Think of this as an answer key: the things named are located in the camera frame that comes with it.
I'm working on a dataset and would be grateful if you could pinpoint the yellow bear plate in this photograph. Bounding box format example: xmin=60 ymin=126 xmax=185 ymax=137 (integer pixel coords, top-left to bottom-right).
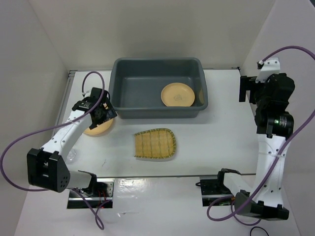
xmin=83 ymin=119 xmax=114 ymax=136
xmin=160 ymin=83 xmax=195 ymax=107

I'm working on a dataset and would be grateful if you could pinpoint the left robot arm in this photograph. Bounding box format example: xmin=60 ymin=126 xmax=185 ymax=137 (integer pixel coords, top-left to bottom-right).
xmin=27 ymin=88 xmax=117 ymax=197

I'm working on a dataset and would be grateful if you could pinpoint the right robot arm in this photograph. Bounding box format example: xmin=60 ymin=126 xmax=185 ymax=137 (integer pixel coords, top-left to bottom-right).
xmin=216 ymin=73 xmax=295 ymax=221

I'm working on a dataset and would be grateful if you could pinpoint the grey plastic bin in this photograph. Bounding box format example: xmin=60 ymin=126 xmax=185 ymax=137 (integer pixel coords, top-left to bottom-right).
xmin=109 ymin=58 xmax=208 ymax=119

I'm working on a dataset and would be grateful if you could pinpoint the woven bamboo basket tray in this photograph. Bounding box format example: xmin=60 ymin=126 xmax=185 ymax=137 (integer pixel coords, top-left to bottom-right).
xmin=134 ymin=128 xmax=177 ymax=160

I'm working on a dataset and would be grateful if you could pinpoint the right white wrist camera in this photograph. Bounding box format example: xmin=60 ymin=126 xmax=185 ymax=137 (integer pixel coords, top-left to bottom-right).
xmin=255 ymin=57 xmax=281 ymax=84

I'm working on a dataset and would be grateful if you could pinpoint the aluminium table edge rail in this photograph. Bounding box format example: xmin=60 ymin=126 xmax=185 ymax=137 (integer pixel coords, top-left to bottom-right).
xmin=55 ymin=70 xmax=77 ymax=125

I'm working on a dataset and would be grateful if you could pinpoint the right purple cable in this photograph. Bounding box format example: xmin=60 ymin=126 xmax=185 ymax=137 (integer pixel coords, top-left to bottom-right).
xmin=206 ymin=45 xmax=315 ymax=226

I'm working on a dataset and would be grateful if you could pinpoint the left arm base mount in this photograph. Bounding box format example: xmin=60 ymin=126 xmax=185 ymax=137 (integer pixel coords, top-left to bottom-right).
xmin=67 ymin=178 xmax=115 ymax=209

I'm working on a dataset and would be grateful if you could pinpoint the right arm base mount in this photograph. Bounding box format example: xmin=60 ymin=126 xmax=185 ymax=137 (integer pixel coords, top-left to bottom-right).
xmin=195 ymin=176 xmax=231 ymax=207

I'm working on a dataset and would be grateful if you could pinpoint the black cable loop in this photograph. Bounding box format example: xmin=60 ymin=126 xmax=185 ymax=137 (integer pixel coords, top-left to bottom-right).
xmin=250 ymin=226 xmax=269 ymax=236

